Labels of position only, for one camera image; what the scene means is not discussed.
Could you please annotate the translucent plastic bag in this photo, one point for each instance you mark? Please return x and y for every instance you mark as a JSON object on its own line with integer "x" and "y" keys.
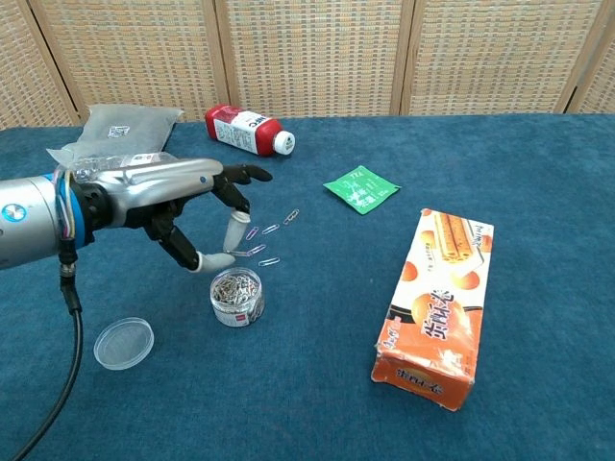
{"x": 134, "y": 127}

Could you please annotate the clear round plastic lid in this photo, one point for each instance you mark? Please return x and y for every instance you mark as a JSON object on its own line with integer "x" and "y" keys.
{"x": 123, "y": 343}

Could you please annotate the orange biscuit box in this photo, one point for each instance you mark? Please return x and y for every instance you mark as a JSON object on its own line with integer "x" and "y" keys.
{"x": 437, "y": 307}

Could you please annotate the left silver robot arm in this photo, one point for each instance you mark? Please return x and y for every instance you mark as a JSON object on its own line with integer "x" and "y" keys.
{"x": 29, "y": 221}

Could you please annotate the blue felt table cover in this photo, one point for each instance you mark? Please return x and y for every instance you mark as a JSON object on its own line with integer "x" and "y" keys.
{"x": 307, "y": 384}

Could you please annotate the red juice bottle white cap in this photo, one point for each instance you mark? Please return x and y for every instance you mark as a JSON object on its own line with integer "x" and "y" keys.
{"x": 240, "y": 129}

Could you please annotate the green tea sachet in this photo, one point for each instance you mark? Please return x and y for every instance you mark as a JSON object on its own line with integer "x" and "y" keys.
{"x": 360, "y": 189}

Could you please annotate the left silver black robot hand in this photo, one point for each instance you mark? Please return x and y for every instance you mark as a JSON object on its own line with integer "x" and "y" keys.
{"x": 158, "y": 192}

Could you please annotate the clear jar of paper clips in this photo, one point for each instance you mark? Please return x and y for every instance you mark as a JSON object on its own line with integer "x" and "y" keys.
{"x": 237, "y": 298}

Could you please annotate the woven folding screen panel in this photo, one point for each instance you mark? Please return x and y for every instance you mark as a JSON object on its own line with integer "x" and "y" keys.
{"x": 130, "y": 53}
{"x": 495, "y": 57}
{"x": 598, "y": 81}
{"x": 312, "y": 57}
{"x": 29, "y": 72}

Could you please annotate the silver paper clip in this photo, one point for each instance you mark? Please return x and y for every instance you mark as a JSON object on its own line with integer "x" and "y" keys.
{"x": 252, "y": 233}
{"x": 291, "y": 216}
{"x": 270, "y": 229}
{"x": 253, "y": 249}
{"x": 269, "y": 262}

